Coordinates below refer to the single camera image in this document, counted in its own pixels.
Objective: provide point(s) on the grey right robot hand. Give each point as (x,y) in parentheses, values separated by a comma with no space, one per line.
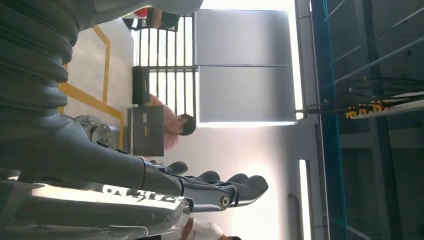
(82,205)

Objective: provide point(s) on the grey case yellow label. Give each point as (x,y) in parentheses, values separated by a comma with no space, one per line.
(149,132)

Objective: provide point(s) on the person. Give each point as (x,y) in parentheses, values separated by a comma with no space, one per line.
(202,232)
(172,126)

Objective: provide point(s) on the black case yellow label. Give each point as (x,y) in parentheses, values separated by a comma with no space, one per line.
(140,86)

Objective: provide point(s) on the black window bars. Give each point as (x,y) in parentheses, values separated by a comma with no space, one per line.
(165,69)

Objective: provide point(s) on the grey window blind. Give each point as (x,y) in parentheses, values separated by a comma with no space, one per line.
(246,94)
(242,36)

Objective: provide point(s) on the red round object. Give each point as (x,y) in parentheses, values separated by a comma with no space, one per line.
(141,12)

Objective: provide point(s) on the ceiling strip light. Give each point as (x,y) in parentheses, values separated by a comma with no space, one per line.
(304,198)

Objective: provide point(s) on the blue overhead beam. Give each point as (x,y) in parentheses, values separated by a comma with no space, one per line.
(331,149)

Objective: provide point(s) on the overhead rail yellow connectors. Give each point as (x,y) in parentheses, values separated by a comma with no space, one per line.
(381,111)

